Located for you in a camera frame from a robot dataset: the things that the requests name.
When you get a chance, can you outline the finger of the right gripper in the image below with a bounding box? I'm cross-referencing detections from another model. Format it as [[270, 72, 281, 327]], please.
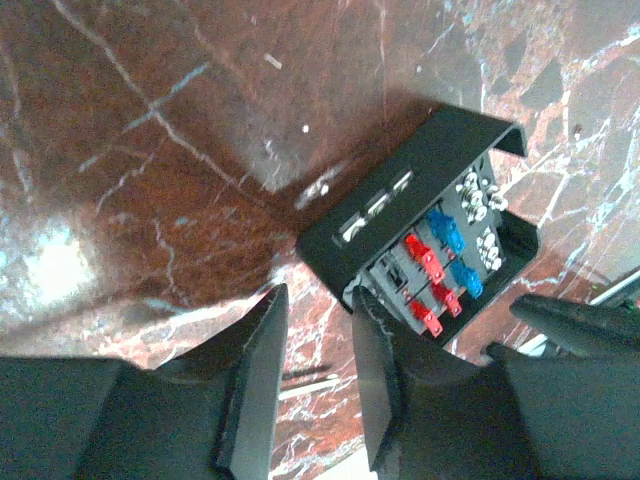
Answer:
[[510, 294, 639, 356]]

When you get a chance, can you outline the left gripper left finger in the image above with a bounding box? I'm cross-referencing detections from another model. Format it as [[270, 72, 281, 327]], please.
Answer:
[[1, 285, 288, 479]]

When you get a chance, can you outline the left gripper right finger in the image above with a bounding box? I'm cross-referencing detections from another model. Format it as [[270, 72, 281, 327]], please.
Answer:
[[352, 288, 639, 479]]

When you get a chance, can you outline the blue fuse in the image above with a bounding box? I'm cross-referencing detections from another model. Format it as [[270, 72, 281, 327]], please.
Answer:
[[426, 209, 466, 255]]

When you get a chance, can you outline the black fuse box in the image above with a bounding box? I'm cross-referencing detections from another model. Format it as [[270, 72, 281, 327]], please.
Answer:
[[296, 105, 539, 345]]

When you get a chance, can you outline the red fuse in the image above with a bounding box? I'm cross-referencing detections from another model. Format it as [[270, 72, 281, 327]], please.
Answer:
[[404, 233, 445, 284]]

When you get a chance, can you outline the black screwdriver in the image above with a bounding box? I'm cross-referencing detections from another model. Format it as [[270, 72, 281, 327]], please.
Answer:
[[278, 365, 340, 401]]

